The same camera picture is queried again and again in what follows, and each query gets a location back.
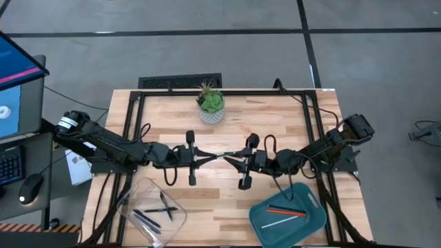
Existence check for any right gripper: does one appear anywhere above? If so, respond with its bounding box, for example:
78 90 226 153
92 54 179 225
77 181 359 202
223 133 267 190

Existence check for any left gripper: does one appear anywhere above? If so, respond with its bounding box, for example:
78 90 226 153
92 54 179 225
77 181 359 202
178 130 220 186

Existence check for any black grip clear-barrel pen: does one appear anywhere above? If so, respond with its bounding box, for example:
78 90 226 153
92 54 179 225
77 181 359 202
159 191 174 221

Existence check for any matte black pen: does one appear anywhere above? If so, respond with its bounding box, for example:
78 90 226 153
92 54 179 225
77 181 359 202
143 205 179 213

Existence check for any orange pencil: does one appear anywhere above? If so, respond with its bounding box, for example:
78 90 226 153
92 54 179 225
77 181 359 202
265 209 307 217

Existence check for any white pencil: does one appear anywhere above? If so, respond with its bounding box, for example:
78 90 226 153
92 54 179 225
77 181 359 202
260 215 300 230

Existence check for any dark slim pen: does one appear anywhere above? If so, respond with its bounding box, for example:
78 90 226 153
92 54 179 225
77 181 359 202
133 208 162 228

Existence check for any blue pen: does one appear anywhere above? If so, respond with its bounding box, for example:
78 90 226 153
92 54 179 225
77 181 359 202
133 213 163 234

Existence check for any succulent in triangle-pattern pot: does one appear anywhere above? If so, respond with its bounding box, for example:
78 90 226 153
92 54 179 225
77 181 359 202
195 81 227 125

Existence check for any clear plastic tray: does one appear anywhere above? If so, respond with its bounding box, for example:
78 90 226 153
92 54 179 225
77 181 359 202
116 177 189 248

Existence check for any black floor vent mat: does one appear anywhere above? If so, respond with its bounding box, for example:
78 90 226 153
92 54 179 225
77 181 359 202
137 72 223 90

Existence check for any teal plastic bin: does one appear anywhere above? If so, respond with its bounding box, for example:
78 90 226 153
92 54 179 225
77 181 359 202
248 182 327 248

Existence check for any white paper box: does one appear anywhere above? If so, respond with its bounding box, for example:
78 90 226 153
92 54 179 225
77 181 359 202
64 141 94 187

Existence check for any grey side desk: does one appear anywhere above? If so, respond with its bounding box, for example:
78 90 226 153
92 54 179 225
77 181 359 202
0 132 54 221

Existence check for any black computer mouse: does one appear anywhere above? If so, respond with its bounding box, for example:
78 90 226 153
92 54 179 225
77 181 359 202
18 173 44 206

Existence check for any grey upright monitor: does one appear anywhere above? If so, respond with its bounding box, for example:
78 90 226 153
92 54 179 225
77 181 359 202
0 54 46 141

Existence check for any yellow black hazard strip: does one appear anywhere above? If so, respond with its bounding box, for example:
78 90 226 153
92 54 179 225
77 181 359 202
0 223 82 234

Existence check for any black keyboard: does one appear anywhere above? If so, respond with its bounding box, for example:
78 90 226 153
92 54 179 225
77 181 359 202
0 146 25 187

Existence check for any tilted blue-screen monitor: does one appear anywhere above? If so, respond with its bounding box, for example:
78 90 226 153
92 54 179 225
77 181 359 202
0 30 50 92

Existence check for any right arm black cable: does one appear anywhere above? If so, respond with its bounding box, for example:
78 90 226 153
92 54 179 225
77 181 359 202
263 133 297 203

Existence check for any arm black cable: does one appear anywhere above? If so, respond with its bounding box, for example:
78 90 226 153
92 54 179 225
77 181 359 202
263 133 297 203
137 123 178 187

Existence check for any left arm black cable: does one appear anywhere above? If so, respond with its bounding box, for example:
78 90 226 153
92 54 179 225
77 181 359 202
137 123 178 187

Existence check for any black table frame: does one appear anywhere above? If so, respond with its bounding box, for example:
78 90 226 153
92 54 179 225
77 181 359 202
103 88 375 247

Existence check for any black supply cable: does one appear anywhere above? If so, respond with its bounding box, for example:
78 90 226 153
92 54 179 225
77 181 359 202
274 78 342 128

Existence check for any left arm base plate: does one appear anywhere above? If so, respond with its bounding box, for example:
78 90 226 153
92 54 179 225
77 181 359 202
90 151 139 175

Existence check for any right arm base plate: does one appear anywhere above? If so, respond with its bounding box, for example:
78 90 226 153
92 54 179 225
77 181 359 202
309 146 359 173

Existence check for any floor device with cables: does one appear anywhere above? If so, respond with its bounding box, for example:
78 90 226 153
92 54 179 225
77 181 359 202
403 119 441 154

